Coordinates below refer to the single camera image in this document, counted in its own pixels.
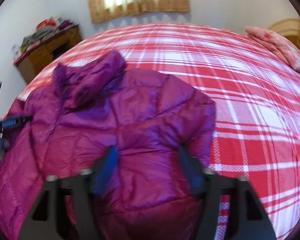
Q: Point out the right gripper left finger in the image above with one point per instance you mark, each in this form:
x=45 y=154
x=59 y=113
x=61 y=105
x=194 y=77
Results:
x=62 y=209

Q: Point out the purple puffer jacket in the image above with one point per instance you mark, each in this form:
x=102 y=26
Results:
x=146 y=115

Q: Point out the grey folded clothes pile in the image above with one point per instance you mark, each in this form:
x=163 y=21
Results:
x=37 y=35

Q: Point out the purple folded clothes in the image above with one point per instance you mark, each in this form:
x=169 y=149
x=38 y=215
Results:
x=65 y=24

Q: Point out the brown wooden desk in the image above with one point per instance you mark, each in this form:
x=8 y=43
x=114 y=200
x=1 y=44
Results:
x=35 y=59

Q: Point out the red box on desk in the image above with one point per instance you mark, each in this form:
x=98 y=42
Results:
x=50 y=22

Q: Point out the red plaid bed cover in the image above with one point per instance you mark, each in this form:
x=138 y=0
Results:
x=257 y=98

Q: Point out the pink floral pillow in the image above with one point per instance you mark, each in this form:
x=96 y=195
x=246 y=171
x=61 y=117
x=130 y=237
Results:
x=277 y=44

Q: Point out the wooden headboard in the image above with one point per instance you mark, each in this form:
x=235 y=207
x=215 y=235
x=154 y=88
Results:
x=289 y=28

